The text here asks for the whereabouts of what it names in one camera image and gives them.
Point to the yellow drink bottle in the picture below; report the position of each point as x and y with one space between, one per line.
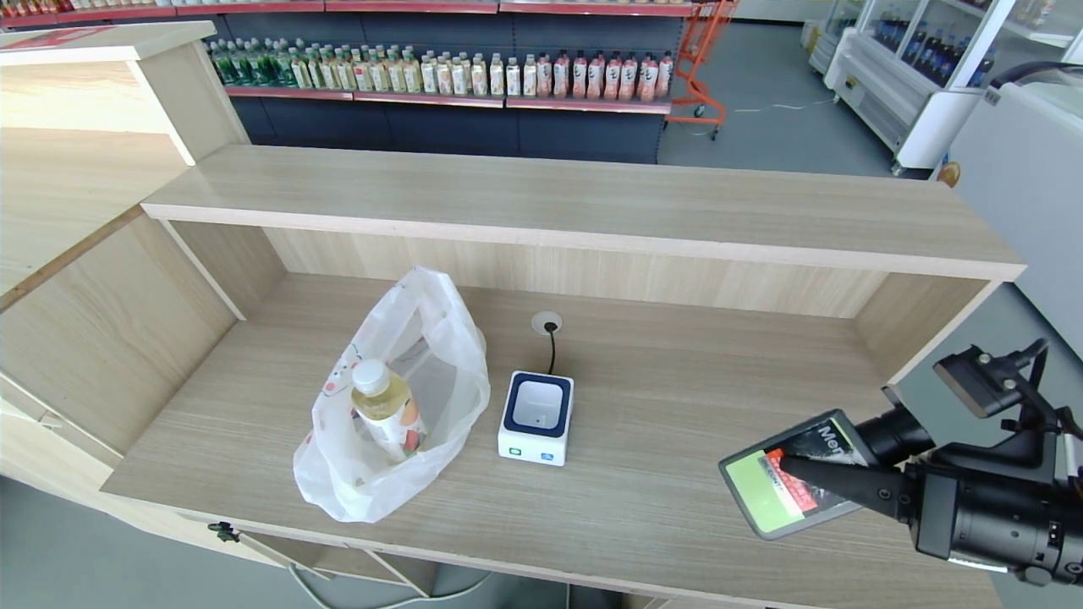
385 406

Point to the white display fridge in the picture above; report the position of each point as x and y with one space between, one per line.
914 110

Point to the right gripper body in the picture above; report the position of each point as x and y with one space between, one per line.
990 524

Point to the row of dark bottles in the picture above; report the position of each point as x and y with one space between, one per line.
931 46

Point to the black shop shelf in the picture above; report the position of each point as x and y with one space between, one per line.
457 127

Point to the white plastic shopping bag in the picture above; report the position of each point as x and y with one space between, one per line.
440 338

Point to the light wooden counter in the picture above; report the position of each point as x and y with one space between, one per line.
677 474

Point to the white barcode scanner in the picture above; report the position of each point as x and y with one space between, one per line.
535 440

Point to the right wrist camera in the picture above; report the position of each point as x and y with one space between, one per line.
981 381

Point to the black and green pack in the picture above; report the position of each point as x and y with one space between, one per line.
753 491

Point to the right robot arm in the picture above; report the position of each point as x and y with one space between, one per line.
1074 541

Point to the black clamp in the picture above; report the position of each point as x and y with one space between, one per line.
224 532

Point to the orange metal cart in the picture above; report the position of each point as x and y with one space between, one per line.
698 59

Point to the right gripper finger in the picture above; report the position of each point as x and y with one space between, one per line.
905 433
854 486

